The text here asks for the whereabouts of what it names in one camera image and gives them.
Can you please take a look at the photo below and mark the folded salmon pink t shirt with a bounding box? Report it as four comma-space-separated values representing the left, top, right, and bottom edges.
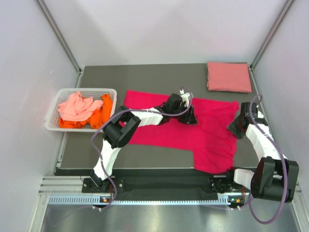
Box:
207, 62, 252, 93

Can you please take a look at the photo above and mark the white plastic basket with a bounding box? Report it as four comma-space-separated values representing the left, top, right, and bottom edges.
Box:
45, 88, 117, 132

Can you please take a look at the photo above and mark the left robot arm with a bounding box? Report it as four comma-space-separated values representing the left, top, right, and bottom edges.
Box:
90, 89, 197, 192

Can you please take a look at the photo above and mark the magenta t shirt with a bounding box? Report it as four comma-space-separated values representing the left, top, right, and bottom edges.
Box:
130, 98, 239, 174

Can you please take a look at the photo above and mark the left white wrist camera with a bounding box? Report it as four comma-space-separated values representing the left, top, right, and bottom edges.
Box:
179, 89, 191, 108

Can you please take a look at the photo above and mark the aluminium frame rail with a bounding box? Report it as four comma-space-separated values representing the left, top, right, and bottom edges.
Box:
35, 0, 82, 73
249, 0, 296, 70

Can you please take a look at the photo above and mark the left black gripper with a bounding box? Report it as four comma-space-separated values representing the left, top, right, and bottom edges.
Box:
170, 102, 197, 125

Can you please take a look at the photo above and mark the light pink t shirt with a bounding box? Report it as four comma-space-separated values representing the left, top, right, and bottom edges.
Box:
58, 91, 103, 122

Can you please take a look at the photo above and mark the slotted cable duct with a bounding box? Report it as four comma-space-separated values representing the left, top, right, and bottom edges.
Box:
48, 195, 242, 205

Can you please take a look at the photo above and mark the left aluminium frame rail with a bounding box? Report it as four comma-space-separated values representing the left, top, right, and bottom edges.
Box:
35, 0, 82, 73

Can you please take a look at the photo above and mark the orange t shirt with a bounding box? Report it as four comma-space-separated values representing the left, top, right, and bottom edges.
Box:
59, 94, 113, 129

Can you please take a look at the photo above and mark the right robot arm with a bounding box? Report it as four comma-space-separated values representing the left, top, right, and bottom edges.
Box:
225, 102, 284, 202

